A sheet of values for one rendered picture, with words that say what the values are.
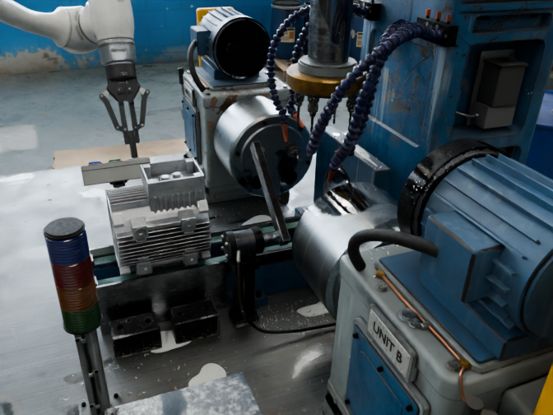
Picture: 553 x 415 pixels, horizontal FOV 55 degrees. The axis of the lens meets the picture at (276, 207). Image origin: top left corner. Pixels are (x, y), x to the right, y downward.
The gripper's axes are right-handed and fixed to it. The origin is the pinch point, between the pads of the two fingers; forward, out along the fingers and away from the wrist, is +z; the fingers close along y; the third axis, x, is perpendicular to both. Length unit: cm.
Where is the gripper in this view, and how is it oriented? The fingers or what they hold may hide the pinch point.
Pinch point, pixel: (132, 144)
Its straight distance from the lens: 144.7
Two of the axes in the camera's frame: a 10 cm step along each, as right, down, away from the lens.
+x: -3.4, -0.7, 9.4
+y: 9.3, -1.6, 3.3
